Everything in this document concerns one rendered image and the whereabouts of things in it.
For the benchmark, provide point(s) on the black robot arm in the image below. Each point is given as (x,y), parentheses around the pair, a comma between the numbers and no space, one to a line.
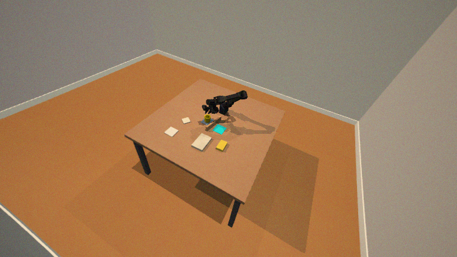
(230,100)

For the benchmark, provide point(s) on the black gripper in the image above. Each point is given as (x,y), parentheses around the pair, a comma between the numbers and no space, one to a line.
(206,108)

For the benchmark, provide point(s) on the yellow rectangular block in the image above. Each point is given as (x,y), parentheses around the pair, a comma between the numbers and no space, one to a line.
(222,144)

